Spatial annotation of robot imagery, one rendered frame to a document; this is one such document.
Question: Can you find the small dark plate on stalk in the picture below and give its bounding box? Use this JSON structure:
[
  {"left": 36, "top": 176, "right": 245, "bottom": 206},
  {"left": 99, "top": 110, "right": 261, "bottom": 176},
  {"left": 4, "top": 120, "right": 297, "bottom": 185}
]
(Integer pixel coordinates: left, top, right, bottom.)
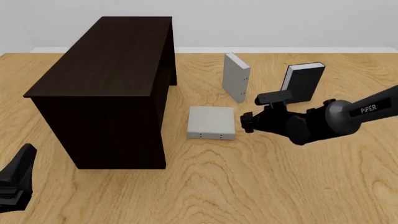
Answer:
[{"left": 254, "top": 90, "right": 293, "bottom": 110}]

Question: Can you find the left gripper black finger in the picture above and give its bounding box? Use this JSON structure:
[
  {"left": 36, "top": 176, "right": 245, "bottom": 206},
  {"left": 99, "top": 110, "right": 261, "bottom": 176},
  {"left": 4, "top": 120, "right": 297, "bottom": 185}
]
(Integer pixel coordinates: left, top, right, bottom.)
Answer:
[{"left": 0, "top": 142, "right": 38, "bottom": 192}]

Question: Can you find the flat grey book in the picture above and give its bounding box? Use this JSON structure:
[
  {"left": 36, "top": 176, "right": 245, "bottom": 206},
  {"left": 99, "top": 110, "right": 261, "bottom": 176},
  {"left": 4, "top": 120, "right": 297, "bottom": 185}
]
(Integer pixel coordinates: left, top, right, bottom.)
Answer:
[{"left": 187, "top": 105, "right": 236, "bottom": 141}]

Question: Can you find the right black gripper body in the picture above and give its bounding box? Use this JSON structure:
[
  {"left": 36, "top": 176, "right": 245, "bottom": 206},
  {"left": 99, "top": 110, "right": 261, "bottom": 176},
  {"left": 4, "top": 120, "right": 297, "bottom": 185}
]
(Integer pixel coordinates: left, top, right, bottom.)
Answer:
[{"left": 239, "top": 111, "right": 256, "bottom": 134}]

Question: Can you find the dark brown wooden cabinet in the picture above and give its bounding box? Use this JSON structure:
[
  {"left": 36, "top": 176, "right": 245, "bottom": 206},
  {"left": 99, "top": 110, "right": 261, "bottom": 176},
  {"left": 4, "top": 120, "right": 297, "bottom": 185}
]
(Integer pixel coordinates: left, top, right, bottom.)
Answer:
[{"left": 23, "top": 16, "right": 178, "bottom": 170}]

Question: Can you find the black book with white pages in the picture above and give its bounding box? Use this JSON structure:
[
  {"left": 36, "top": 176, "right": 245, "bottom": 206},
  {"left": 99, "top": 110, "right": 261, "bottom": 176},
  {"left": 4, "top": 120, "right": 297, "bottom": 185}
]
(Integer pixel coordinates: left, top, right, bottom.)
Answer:
[{"left": 280, "top": 62, "right": 326, "bottom": 103}]

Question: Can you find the grey book with white pages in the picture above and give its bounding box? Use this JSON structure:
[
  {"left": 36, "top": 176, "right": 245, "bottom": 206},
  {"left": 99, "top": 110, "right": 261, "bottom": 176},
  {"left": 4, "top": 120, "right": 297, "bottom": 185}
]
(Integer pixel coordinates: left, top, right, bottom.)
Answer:
[{"left": 221, "top": 52, "right": 251, "bottom": 105}]

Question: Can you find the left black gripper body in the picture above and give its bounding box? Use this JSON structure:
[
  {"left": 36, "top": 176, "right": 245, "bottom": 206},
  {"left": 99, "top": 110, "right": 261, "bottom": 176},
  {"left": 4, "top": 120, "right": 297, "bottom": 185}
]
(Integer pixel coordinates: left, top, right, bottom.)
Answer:
[{"left": 0, "top": 179, "right": 34, "bottom": 213}]

